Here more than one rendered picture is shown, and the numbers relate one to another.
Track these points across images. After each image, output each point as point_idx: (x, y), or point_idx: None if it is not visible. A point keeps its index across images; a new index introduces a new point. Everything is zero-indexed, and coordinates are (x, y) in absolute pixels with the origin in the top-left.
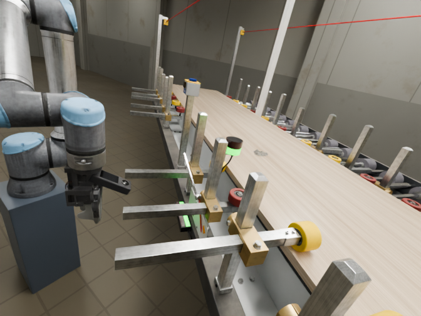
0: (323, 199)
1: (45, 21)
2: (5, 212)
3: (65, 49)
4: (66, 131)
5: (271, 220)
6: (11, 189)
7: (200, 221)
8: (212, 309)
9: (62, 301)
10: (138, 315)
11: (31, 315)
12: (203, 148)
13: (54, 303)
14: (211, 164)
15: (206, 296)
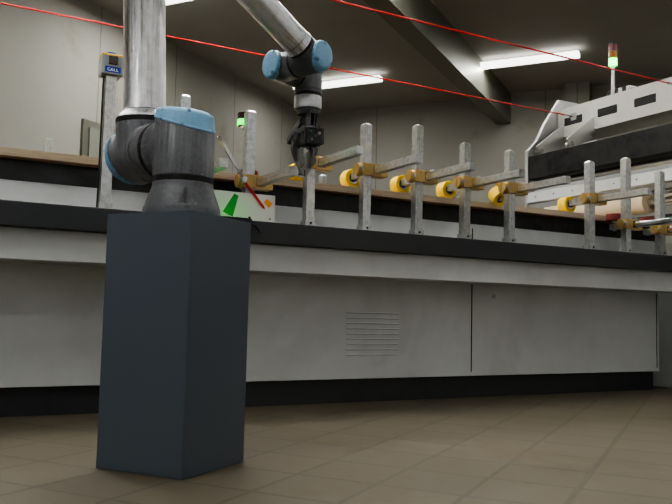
0: None
1: None
2: (229, 248)
3: None
4: (321, 79)
5: None
6: (216, 202)
7: (258, 201)
8: (322, 235)
9: (245, 449)
10: (244, 425)
11: (279, 456)
12: (35, 194)
13: (252, 451)
14: (250, 137)
15: (309, 240)
